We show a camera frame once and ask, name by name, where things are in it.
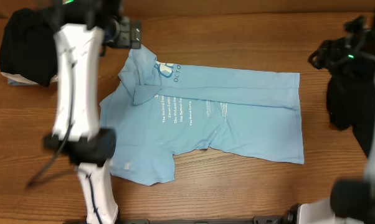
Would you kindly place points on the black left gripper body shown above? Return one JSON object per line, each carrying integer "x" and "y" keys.
{"x": 129, "y": 35}

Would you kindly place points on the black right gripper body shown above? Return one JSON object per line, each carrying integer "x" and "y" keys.
{"x": 332, "y": 56}

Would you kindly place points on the light blue t-shirt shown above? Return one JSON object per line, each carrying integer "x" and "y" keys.
{"x": 161, "y": 110}

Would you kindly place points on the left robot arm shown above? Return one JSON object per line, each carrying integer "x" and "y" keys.
{"x": 82, "y": 32}

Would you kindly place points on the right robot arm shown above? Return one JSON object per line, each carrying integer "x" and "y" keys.
{"x": 351, "y": 199}

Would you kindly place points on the black crumpled garment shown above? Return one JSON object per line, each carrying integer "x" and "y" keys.
{"x": 351, "y": 104}

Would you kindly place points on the black folded garment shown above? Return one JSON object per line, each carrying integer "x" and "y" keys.
{"x": 28, "y": 40}

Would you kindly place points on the beige folded garment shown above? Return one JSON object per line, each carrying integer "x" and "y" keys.
{"x": 26, "y": 75}

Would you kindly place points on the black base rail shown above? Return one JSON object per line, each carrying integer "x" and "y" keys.
{"x": 190, "y": 221}

